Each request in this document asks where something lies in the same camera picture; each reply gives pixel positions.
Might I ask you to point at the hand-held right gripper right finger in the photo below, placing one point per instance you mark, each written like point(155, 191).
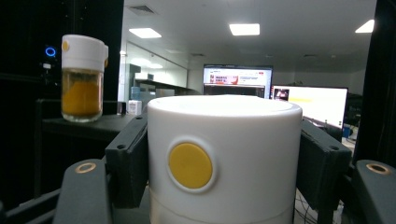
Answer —
point(323, 168)

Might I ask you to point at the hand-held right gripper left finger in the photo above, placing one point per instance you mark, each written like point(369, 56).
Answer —
point(127, 161)

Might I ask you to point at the black two-tier shelf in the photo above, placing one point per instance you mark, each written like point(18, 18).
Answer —
point(93, 126)

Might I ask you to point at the jar with pale powder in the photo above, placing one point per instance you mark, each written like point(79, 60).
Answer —
point(243, 149)

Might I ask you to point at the jar with yellow powder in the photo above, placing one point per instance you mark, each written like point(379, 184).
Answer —
point(82, 90)

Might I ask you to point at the small white box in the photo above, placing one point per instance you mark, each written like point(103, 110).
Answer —
point(134, 107)

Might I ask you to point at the computer monitor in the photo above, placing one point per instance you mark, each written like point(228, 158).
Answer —
point(238, 81)
point(314, 104)

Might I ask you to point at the blue water bottle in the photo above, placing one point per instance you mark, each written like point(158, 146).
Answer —
point(135, 92)

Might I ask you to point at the ceiling light panel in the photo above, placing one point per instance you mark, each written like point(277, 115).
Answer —
point(244, 29)
point(366, 27)
point(145, 32)

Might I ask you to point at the ceiling air vent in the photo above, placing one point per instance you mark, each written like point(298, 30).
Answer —
point(142, 10)

